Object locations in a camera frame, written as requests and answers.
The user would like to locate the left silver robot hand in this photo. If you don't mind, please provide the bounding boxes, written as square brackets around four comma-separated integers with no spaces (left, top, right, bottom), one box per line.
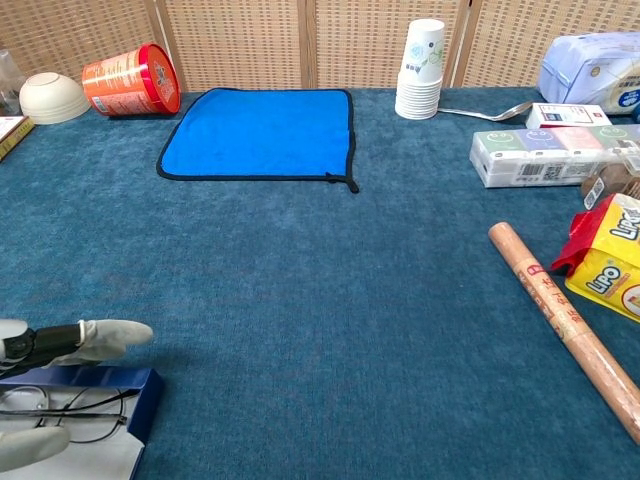
[0,318,155,474]

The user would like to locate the blue eyeglass case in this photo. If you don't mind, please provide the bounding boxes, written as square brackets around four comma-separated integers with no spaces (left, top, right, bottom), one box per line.
[0,366,165,480]

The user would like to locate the thin black eyeglasses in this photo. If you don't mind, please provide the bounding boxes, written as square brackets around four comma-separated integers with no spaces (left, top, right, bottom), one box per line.
[0,387,141,445]

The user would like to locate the small brown white box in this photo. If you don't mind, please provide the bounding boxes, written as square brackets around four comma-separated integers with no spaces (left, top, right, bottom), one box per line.
[0,115,37,162]

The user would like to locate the teal table mat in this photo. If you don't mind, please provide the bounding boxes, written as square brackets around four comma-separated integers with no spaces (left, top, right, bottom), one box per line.
[0,87,640,480]

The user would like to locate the cream bowl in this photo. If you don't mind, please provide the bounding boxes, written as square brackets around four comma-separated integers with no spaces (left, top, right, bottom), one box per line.
[18,72,92,126]

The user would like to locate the blue cloth black trim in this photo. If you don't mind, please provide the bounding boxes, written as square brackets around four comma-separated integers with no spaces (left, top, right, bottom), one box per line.
[156,87,361,195]

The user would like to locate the orange tub red lid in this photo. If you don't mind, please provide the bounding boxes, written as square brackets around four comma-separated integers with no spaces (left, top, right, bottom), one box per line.
[81,42,182,118]

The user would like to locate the woven wooden folding screen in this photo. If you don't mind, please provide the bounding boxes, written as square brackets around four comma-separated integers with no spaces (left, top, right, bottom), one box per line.
[0,0,640,94]

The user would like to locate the stack of white paper cups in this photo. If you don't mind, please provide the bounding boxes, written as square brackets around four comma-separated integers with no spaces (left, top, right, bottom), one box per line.
[394,18,446,121]

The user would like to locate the wooden rolling pin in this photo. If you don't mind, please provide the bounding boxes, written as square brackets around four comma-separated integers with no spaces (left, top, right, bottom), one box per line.
[488,222,640,446]

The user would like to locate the pastel pocket tissue multipack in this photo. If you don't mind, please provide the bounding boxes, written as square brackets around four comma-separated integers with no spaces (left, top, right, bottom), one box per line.
[468,124,640,189]

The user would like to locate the metal spoon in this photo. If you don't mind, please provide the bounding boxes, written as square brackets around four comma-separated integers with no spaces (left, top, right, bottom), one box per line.
[436,100,535,123]

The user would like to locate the yellow red Lipo snack bag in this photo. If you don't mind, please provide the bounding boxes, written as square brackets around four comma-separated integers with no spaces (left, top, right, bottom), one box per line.
[551,193,640,324]

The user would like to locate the small white red box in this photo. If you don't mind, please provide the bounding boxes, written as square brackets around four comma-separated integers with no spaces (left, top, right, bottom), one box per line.
[524,102,613,130]

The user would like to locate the brown clear wrapped pack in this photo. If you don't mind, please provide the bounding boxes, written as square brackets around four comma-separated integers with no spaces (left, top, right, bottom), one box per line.
[579,149,640,211]

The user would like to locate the pale blue tissue pack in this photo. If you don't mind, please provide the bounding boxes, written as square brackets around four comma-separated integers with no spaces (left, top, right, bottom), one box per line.
[536,30,640,117]

